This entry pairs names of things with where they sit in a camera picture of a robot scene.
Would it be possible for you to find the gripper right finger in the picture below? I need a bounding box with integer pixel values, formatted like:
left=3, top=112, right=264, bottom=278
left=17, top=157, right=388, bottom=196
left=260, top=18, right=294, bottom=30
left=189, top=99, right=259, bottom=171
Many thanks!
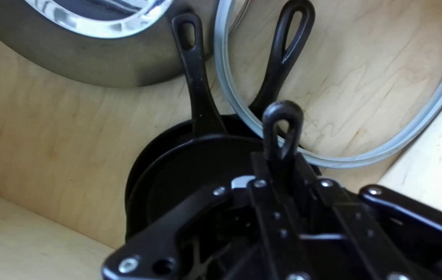
left=291, top=155, right=442, bottom=280

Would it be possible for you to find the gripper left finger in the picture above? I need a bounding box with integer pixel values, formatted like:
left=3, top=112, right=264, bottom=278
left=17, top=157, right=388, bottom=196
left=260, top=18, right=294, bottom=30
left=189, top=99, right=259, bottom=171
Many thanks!
left=102, top=152, right=304, bottom=280

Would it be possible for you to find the wooden drawer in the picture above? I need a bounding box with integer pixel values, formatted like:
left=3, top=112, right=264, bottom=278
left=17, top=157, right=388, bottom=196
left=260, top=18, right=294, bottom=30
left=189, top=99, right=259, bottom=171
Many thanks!
left=0, top=0, right=442, bottom=280

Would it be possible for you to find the glass lid with silver rim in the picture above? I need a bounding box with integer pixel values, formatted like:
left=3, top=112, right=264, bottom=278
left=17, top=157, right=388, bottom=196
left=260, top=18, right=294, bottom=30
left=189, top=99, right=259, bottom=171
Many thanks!
left=213, top=0, right=442, bottom=170

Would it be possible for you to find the stainless steel pot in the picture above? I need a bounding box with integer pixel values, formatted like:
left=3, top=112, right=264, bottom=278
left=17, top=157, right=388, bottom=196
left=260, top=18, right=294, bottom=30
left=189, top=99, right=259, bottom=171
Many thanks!
left=0, top=0, right=221, bottom=88

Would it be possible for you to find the black skillet with small-hole handle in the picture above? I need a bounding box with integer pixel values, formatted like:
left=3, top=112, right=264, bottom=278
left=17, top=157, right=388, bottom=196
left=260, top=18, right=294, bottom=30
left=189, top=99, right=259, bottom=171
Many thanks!
left=126, top=12, right=270, bottom=243

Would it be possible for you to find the black skillet with long-loop handle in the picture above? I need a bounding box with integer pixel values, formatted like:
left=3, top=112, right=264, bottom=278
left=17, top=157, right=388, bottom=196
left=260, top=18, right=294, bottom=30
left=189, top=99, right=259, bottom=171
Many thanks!
left=125, top=0, right=316, bottom=203

